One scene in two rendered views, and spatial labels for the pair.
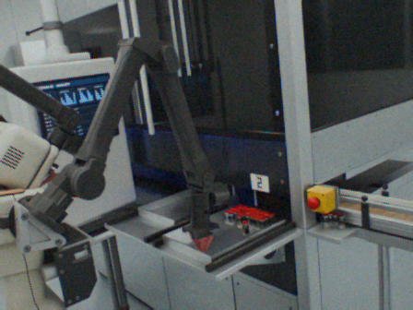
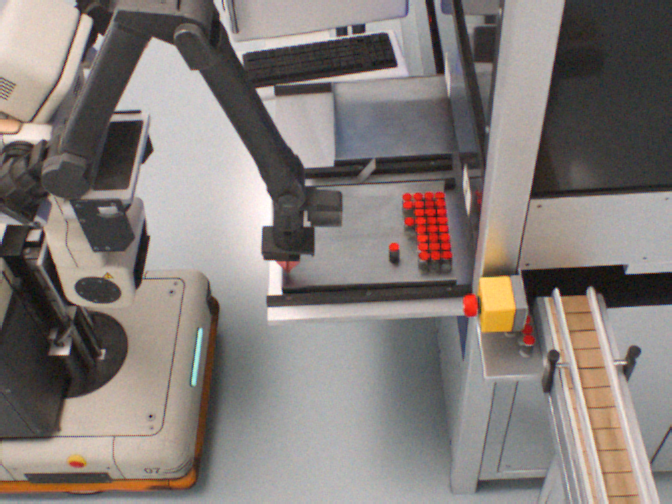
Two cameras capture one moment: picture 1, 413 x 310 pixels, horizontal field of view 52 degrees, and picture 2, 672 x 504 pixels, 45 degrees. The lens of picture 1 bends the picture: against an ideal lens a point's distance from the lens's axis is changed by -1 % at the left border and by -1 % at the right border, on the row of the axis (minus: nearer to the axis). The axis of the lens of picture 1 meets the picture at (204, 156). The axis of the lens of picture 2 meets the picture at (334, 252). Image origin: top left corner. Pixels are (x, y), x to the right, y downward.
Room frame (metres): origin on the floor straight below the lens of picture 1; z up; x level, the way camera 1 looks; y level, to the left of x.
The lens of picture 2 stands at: (0.53, -0.70, 2.20)
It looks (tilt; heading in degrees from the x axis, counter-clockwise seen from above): 51 degrees down; 42
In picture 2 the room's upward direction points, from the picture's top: 6 degrees counter-clockwise
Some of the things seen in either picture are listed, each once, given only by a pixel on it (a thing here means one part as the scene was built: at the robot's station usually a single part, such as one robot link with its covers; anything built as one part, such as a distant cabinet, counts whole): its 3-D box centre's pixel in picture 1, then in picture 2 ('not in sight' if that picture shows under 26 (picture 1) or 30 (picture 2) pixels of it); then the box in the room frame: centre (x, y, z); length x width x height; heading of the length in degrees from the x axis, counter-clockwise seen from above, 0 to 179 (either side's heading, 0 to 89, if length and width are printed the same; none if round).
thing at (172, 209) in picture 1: (188, 204); (406, 120); (1.70, 0.09, 0.90); 0.34 x 0.26 x 0.04; 129
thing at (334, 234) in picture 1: (335, 230); (517, 347); (1.33, -0.41, 0.87); 0.14 x 0.13 x 0.02; 129
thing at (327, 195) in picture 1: (322, 198); (499, 304); (1.31, -0.37, 0.99); 0.08 x 0.07 x 0.07; 129
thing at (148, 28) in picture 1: (161, 59); not in sight; (1.92, 0.13, 1.50); 0.47 x 0.01 x 0.59; 39
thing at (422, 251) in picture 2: (246, 220); (420, 232); (1.44, -0.12, 0.90); 0.18 x 0.02 x 0.05; 38
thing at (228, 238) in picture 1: (224, 232); (366, 237); (1.37, -0.04, 0.90); 0.34 x 0.26 x 0.04; 128
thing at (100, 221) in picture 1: (110, 220); (318, 58); (1.84, 0.47, 0.82); 0.40 x 0.14 x 0.02; 136
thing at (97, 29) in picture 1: (105, 67); not in sight; (2.34, 0.47, 1.50); 0.49 x 0.01 x 0.59; 39
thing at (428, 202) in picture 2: (251, 218); (431, 231); (1.45, -0.14, 0.90); 0.18 x 0.02 x 0.05; 38
